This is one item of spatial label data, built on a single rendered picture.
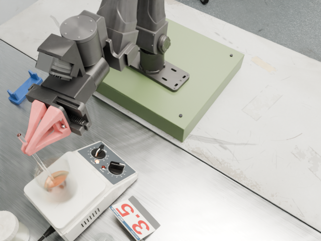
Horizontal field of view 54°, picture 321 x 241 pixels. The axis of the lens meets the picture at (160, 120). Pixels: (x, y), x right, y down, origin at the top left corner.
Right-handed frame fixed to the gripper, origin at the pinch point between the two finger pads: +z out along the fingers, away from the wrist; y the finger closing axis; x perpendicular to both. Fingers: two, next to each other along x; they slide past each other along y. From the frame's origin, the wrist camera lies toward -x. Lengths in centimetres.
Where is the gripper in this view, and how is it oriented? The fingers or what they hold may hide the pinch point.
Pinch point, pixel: (28, 148)
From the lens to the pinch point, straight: 52.6
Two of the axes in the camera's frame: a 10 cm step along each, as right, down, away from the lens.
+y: 9.0, 3.5, -2.5
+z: -4.3, 7.6, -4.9
